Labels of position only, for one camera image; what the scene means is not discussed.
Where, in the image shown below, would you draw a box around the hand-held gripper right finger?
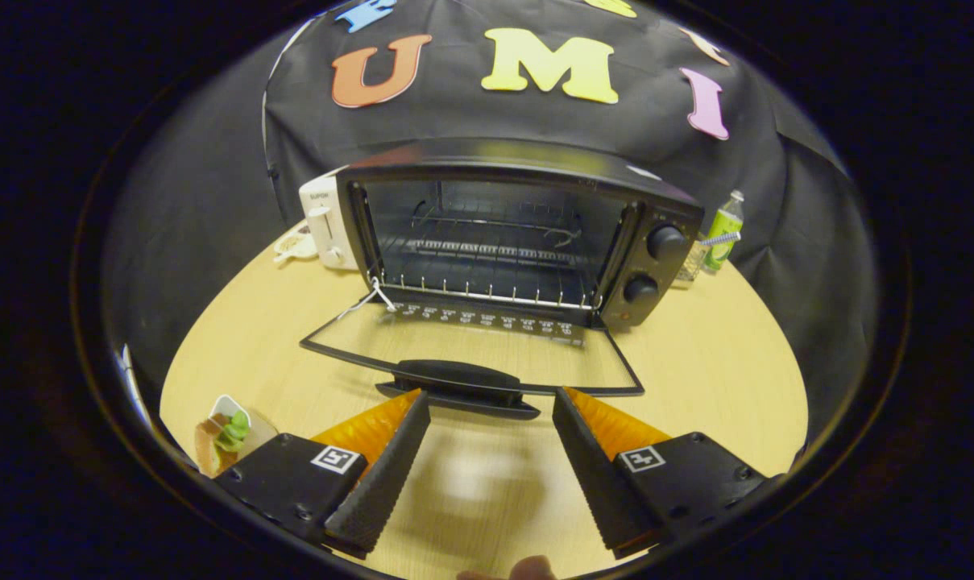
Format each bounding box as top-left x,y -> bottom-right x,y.
553,387 -> 781,561

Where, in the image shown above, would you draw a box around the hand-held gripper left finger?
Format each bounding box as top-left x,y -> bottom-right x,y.
213,389 -> 431,561

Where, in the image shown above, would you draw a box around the toast sandwich with lettuce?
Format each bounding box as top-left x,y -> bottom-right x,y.
195,409 -> 251,478

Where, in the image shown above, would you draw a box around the black toaster oven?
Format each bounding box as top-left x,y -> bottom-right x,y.
300,137 -> 707,421

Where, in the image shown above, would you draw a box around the white paper food tray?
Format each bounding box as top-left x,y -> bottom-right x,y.
193,394 -> 280,479

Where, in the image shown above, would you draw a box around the white pop-up toaster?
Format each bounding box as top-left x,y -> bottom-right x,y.
299,173 -> 360,271

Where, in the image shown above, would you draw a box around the small clear glass container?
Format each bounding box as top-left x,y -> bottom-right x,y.
674,234 -> 713,284

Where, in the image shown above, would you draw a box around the small white dish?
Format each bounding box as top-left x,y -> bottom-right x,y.
273,226 -> 318,265

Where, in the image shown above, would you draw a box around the green label drink bottle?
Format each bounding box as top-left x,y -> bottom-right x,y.
703,190 -> 745,273

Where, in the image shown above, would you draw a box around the white string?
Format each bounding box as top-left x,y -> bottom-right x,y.
338,276 -> 397,321

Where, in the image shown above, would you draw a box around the metal oven wire rack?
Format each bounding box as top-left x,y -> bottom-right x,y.
378,201 -> 604,311

